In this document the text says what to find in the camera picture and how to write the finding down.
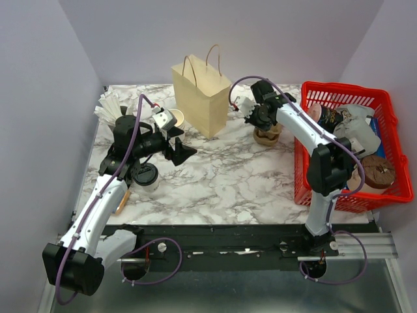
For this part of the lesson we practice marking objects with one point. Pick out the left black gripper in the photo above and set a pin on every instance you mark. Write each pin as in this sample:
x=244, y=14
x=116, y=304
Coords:
x=182, y=152

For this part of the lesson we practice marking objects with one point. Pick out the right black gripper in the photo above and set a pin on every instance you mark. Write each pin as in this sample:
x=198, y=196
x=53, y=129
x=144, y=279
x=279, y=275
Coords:
x=250, y=119

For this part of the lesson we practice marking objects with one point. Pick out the brown cardboard cup carrier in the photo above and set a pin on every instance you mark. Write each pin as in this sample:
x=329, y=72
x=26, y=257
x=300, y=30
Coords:
x=268, y=138

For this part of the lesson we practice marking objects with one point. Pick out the black coffee cup lid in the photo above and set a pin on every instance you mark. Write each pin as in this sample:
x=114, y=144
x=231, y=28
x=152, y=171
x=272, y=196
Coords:
x=147, y=175

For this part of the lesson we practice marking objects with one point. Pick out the white paper cup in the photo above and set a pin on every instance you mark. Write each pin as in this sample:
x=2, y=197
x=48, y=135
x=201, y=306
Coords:
x=153, y=186

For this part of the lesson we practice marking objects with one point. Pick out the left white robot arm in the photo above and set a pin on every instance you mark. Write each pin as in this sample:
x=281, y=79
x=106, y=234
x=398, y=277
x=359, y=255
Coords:
x=104, y=189

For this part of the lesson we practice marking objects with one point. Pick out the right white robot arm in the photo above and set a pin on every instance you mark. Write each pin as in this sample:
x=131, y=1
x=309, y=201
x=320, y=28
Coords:
x=329, y=157

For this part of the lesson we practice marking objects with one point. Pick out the stack of white paper cups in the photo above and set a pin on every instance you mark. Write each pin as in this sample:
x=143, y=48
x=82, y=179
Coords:
x=179, y=118

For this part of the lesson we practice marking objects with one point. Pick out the brown paper bag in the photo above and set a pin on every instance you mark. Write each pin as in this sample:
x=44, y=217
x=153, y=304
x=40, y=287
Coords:
x=201, y=93

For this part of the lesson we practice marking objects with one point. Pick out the grey straw holder cup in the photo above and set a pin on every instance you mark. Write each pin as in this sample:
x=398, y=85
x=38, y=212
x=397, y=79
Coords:
x=127, y=110

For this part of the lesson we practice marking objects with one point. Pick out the dark printed cup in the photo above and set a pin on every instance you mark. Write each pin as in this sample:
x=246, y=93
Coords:
x=327, y=118

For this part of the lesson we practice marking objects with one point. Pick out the white wrapped straws bundle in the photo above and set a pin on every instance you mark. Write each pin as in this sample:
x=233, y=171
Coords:
x=109, y=109

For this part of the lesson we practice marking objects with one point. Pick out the grey plastic bag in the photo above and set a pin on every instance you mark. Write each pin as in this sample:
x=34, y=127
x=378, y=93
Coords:
x=354, y=126

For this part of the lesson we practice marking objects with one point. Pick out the blue orange packet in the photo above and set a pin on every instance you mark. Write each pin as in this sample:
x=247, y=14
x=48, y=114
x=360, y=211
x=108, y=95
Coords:
x=122, y=204

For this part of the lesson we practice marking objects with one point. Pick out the blue box in basket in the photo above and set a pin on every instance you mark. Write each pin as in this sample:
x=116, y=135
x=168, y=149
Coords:
x=380, y=152

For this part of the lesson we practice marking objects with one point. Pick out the red plastic basket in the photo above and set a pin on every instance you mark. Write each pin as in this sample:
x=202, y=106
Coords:
x=333, y=95

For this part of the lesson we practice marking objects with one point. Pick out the brown lidded tub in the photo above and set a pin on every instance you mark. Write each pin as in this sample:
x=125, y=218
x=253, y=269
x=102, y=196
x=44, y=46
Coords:
x=379, y=174

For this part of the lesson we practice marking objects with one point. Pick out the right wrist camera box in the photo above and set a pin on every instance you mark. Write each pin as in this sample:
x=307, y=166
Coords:
x=245, y=105

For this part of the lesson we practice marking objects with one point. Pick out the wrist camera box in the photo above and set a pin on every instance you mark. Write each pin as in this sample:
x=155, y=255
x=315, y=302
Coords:
x=245, y=105
x=164, y=120

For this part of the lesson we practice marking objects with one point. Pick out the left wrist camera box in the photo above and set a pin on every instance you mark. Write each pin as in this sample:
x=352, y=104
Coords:
x=164, y=120

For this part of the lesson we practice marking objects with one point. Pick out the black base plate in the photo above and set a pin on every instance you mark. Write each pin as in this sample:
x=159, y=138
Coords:
x=204, y=248

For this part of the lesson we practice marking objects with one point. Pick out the aluminium rail frame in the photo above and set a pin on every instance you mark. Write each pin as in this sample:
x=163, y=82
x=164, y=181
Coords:
x=382, y=247

